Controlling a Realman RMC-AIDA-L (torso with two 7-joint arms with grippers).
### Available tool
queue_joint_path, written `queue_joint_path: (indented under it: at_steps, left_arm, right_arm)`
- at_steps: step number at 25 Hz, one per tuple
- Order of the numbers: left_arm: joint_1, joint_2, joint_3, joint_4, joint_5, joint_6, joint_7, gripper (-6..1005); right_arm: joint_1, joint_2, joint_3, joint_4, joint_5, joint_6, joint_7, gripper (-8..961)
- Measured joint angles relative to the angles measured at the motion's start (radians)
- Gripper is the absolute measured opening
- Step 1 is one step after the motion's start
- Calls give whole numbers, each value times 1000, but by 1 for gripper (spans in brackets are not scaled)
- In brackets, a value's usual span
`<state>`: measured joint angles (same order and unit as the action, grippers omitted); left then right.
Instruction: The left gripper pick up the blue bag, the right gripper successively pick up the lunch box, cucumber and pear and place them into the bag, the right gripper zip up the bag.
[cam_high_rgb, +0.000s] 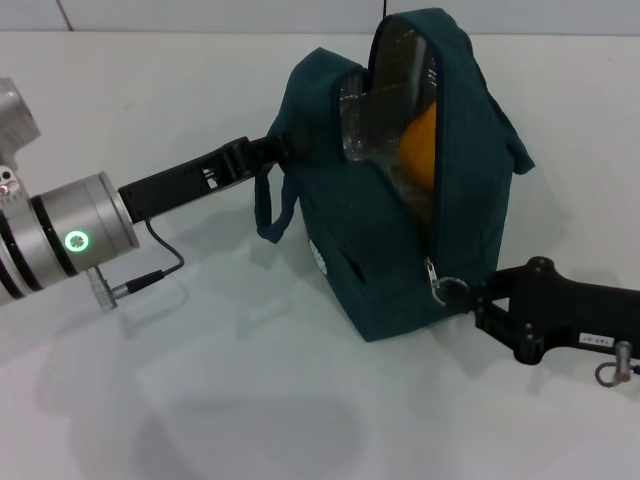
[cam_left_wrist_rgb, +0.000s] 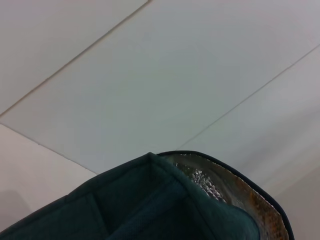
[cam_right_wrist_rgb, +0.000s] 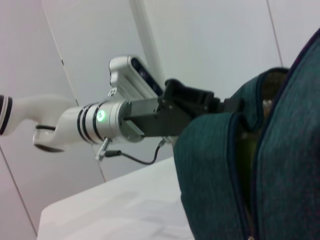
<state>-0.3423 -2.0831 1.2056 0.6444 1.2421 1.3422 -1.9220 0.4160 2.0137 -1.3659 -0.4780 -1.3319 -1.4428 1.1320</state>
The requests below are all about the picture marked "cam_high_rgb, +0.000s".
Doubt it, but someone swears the dark left arm cable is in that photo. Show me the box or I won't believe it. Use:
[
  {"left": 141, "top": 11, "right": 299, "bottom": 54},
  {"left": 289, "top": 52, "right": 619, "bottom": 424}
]
[{"left": 124, "top": 217, "right": 184, "bottom": 295}]

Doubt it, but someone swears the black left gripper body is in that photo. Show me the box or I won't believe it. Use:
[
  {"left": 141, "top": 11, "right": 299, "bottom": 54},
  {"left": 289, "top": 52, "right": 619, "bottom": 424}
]
[{"left": 117, "top": 149, "right": 237, "bottom": 225}]

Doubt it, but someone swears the grey right arm cable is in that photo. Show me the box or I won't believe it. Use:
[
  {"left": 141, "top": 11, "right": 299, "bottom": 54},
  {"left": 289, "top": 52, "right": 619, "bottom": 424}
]
[{"left": 593, "top": 341, "right": 640, "bottom": 387}]

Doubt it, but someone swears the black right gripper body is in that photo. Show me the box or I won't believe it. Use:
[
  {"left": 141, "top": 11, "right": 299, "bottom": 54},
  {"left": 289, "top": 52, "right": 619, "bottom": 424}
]
[{"left": 474, "top": 255, "right": 640, "bottom": 365}]

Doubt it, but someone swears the dark teal insulated lunch bag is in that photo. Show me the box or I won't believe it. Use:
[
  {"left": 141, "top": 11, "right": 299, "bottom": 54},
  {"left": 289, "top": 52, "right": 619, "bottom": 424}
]
[{"left": 254, "top": 7, "right": 536, "bottom": 344}]

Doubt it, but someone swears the orange pear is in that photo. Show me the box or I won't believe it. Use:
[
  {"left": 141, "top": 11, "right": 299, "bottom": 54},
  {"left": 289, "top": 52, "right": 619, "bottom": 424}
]
[{"left": 398, "top": 101, "right": 442, "bottom": 195}]

